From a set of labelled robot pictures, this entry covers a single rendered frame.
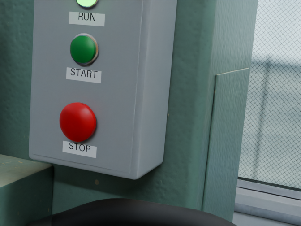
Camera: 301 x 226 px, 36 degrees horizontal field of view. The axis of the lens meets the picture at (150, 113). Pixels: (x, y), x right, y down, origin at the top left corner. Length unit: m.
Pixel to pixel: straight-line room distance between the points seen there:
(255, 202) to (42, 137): 1.49
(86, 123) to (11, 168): 0.12
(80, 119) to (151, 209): 0.09
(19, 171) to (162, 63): 0.16
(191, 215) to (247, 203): 1.47
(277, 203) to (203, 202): 1.38
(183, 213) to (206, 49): 0.13
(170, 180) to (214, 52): 0.12
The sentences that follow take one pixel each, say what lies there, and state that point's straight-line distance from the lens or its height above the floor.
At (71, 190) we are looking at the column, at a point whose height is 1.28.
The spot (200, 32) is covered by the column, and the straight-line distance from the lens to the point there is 0.39.
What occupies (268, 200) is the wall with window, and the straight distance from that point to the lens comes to 1.82.
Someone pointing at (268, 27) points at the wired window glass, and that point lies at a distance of 1.81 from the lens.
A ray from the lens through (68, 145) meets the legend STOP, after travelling 0.38.
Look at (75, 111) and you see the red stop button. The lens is 0.36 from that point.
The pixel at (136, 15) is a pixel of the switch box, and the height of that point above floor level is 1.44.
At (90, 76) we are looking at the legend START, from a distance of 0.36.
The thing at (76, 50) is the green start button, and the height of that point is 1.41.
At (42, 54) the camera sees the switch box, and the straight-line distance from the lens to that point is 0.38.
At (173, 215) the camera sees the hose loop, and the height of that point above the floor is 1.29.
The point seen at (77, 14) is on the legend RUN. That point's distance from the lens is 0.36.
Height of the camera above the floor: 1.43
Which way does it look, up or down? 10 degrees down
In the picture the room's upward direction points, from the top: 5 degrees clockwise
